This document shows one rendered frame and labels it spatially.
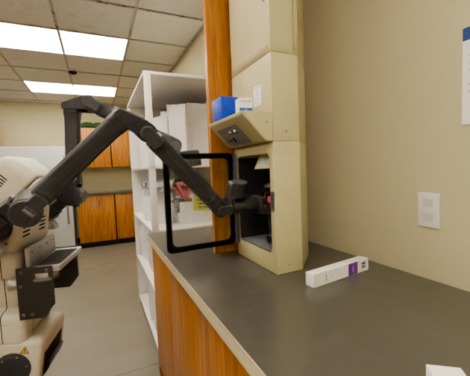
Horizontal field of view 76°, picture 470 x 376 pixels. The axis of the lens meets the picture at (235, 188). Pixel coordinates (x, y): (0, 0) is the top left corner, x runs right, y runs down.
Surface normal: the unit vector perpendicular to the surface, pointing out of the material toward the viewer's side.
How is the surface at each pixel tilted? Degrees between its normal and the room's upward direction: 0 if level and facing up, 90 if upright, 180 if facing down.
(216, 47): 90
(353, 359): 0
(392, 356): 0
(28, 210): 107
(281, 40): 90
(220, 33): 90
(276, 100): 90
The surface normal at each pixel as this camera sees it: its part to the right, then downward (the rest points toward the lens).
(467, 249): -0.91, 0.07
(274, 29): 0.50, 0.04
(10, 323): 0.22, 0.06
